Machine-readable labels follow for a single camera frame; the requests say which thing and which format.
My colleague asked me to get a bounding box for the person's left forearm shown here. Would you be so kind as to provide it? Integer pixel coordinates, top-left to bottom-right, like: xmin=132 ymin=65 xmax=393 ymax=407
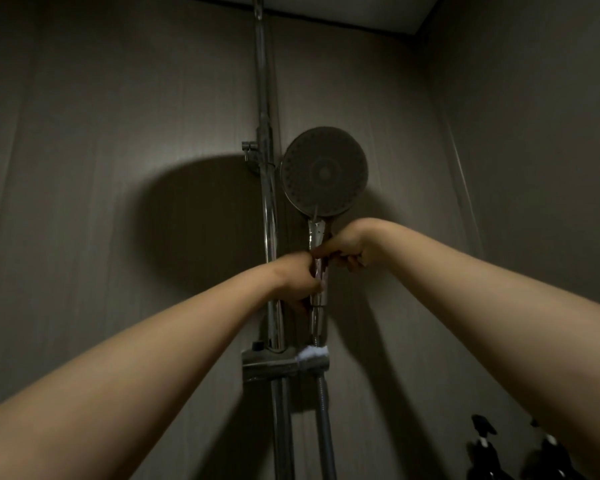
xmin=0 ymin=259 xmax=286 ymax=480

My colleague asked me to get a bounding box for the person's left hand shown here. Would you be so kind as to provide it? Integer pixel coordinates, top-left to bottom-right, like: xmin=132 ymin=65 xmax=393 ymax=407
xmin=269 ymin=251 xmax=327 ymax=315

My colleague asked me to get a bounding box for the dark pump bottle white label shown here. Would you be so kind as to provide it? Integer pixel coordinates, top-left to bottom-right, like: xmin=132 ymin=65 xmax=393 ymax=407
xmin=527 ymin=418 xmax=589 ymax=480
xmin=465 ymin=414 xmax=516 ymax=480

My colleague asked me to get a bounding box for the silver flexible shower hose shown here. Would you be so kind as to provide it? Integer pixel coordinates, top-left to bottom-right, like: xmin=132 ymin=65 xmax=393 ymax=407
xmin=311 ymin=334 xmax=339 ymax=480

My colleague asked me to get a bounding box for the person's right forearm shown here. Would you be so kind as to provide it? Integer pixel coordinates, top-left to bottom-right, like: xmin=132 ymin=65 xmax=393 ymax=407
xmin=375 ymin=218 xmax=600 ymax=480

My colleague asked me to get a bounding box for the chrome shower riser rail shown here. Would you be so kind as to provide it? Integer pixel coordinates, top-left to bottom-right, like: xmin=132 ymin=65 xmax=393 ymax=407
xmin=251 ymin=0 xmax=297 ymax=480

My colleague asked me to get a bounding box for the round chrome shower head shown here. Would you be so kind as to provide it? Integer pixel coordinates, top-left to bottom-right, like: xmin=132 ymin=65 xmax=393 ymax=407
xmin=279 ymin=126 xmax=370 ymax=341

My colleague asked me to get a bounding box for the person's right hand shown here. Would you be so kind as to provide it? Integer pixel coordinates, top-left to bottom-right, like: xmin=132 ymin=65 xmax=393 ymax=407
xmin=311 ymin=218 xmax=386 ymax=274

